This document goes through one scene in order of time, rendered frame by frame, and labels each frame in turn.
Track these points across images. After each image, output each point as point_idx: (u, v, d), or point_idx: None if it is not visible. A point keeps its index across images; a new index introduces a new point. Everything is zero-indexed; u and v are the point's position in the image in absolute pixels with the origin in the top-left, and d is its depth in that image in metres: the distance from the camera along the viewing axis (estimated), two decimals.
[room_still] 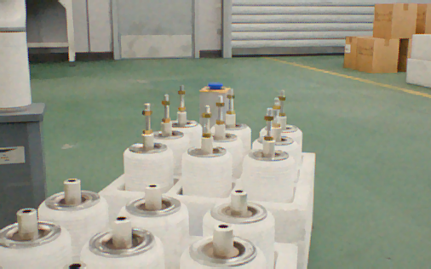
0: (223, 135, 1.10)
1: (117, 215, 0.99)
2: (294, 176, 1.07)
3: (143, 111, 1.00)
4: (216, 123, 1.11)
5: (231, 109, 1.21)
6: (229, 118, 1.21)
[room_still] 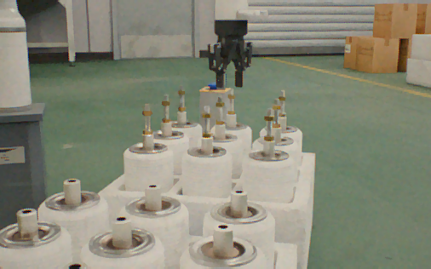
0: (223, 135, 1.10)
1: (117, 215, 0.99)
2: (294, 176, 1.07)
3: (143, 111, 1.00)
4: (216, 123, 1.11)
5: (231, 109, 1.21)
6: (229, 118, 1.21)
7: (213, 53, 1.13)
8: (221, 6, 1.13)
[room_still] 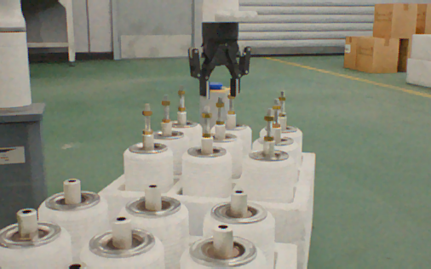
0: (223, 135, 1.10)
1: (117, 215, 0.99)
2: (294, 176, 1.07)
3: (143, 111, 1.00)
4: (216, 123, 1.11)
5: (231, 109, 1.21)
6: (229, 118, 1.21)
7: (192, 58, 1.04)
8: (204, 7, 1.03)
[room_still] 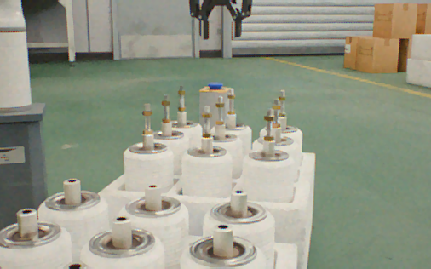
0: (215, 134, 1.12)
1: (117, 215, 0.99)
2: (294, 176, 1.07)
3: (143, 111, 1.00)
4: (223, 125, 1.10)
5: (231, 109, 1.21)
6: (229, 118, 1.21)
7: None
8: None
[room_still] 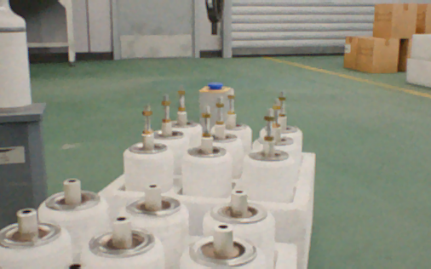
0: (215, 134, 1.12)
1: (117, 215, 0.99)
2: (294, 176, 1.07)
3: (143, 111, 1.00)
4: (223, 125, 1.10)
5: (231, 109, 1.21)
6: (229, 118, 1.21)
7: (218, 8, 1.39)
8: None
